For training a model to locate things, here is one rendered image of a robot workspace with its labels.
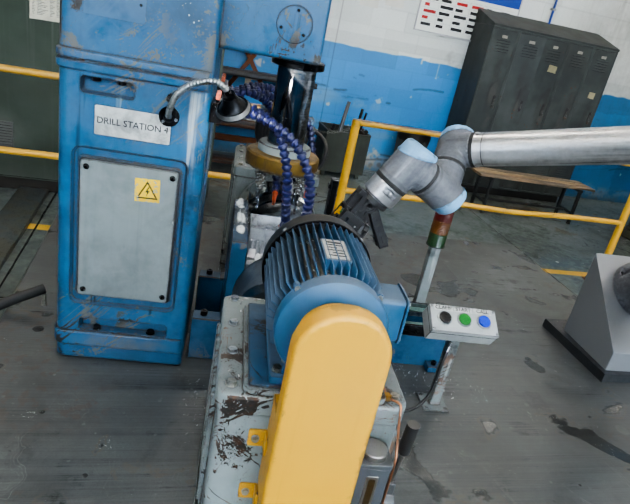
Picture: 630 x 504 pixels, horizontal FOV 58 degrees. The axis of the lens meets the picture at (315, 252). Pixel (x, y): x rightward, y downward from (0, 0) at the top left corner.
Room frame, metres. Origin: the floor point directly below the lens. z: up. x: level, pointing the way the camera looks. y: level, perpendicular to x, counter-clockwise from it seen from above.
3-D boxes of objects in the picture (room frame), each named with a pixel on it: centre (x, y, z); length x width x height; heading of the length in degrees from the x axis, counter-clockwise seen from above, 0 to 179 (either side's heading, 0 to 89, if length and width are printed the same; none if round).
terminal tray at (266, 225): (1.37, 0.12, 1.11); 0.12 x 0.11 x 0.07; 100
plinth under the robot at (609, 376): (1.70, -1.04, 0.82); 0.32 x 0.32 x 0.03; 17
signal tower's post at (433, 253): (1.77, -0.39, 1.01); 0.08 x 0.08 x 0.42; 11
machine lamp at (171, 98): (1.10, 0.27, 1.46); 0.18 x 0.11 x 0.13; 101
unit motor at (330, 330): (0.75, -0.06, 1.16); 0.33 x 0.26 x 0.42; 11
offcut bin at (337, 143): (6.29, -0.06, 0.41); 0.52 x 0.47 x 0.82; 107
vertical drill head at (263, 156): (1.36, 0.13, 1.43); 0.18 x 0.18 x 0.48
